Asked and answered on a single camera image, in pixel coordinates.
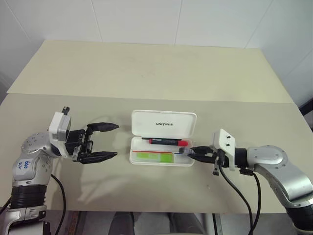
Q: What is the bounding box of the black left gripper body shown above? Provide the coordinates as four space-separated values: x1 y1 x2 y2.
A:
65 129 95 162

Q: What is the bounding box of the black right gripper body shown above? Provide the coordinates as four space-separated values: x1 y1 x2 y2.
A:
207 146 221 176

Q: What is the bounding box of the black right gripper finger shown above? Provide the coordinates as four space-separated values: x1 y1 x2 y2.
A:
188 153 213 164
192 146 211 155

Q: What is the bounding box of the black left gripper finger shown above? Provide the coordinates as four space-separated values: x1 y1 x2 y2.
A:
87 121 120 134
78 151 118 164

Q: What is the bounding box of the red and black marker pen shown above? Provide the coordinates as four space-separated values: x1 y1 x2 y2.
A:
148 138 189 146

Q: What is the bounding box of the white plastic pencil case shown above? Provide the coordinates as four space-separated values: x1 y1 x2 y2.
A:
129 109 198 167

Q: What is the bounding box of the metal table leg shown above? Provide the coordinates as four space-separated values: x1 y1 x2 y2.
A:
212 213 224 235

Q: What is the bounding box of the dark rounded shape under table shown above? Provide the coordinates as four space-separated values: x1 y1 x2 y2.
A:
110 212 135 235

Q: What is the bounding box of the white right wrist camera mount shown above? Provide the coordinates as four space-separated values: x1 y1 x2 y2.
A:
211 129 237 171

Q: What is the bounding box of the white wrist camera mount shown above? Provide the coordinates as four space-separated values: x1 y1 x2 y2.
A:
48 111 74 157
211 129 237 171

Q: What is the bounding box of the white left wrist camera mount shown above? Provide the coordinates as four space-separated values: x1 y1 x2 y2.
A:
48 111 74 157

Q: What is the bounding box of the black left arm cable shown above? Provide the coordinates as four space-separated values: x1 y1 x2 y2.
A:
48 106 71 235

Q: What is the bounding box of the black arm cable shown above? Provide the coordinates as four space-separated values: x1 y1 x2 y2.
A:
48 106 71 235
219 151 261 235

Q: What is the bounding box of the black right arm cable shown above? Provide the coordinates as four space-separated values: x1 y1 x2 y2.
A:
219 151 261 235

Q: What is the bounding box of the dark frame beside table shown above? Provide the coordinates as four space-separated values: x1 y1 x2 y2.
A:
299 89 313 117

